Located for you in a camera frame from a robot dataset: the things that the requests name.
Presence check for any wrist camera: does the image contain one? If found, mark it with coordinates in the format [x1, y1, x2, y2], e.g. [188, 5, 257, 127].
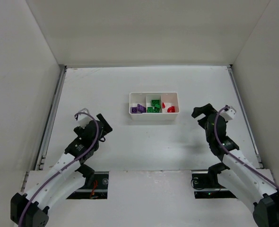
[219, 105, 236, 122]
[74, 108, 91, 129]

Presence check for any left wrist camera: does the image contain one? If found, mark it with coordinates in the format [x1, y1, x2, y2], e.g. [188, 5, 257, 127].
[74, 108, 91, 129]

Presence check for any green lego brick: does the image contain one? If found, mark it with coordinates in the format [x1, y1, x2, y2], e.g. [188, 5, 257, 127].
[147, 99, 161, 113]

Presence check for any red lego piece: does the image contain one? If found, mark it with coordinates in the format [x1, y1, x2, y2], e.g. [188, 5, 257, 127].
[167, 106, 175, 113]

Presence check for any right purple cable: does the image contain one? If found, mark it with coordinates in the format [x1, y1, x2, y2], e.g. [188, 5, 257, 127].
[213, 106, 279, 201]

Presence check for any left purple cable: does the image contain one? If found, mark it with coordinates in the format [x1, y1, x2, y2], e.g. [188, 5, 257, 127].
[17, 113, 100, 227]

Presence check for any purple cable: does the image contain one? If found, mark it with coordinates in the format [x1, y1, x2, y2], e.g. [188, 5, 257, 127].
[17, 113, 100, 227]
[213, 106, 279, 201]

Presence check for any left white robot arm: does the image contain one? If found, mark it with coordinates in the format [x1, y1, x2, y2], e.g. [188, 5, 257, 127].
[10, 109, 113, 227]

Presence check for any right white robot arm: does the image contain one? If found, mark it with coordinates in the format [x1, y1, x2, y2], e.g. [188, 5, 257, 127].
[191, 104, 279, 227]

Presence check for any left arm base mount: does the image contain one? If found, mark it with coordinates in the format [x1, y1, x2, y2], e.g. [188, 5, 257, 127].
[67, 165, 109, 200]

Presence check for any white three-compartment tray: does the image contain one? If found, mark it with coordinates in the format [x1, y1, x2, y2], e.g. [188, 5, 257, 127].
[129, 92, 180, 121]

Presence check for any purple flower lego block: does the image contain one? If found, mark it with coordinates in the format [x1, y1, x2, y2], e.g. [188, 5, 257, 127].
[131, 104, 146, 114]

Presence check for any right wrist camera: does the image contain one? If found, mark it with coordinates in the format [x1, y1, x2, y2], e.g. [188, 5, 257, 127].
[219, 105, 236, 122]

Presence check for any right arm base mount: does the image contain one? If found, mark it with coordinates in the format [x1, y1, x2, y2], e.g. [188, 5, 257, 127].
[191, 163, 236, 199]

